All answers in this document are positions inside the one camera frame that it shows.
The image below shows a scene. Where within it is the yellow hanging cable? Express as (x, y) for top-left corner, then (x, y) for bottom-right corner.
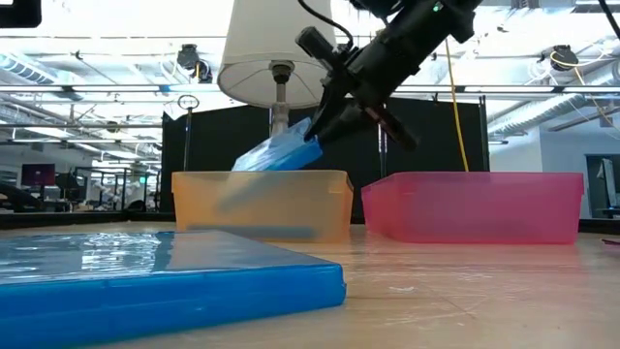
(443, 38), (470, 174)

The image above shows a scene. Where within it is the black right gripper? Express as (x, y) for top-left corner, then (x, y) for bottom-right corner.
(294, 26), (421, 152)

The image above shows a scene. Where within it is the black ceiling cable reel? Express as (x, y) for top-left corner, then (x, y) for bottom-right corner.
(175, 43), (214, 84)
(550, 44), (580, 73)

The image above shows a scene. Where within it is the blue plastic disc case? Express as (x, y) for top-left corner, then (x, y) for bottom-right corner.
(0, 230), (348, 349)
(215, 115), (325, 214)

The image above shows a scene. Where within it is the red translucent plastic bin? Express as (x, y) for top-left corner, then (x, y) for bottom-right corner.
(360, 171), (586, 245)

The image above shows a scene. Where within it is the metal ring stand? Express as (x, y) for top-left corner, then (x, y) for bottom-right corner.
(176, 93), (201, 171)

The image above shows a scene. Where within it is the orange translucent plastic bin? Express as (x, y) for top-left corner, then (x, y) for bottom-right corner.
(171, 169), (355, 244)

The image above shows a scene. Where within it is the white shade glass table lamp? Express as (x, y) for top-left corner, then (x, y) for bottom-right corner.
(216, 0), (340, 140)

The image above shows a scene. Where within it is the dark computer monitor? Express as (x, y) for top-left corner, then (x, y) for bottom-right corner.
(20, 163), (57, 188)

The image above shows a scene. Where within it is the black partition screen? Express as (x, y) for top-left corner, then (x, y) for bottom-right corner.
(161, 95), (488, 225)

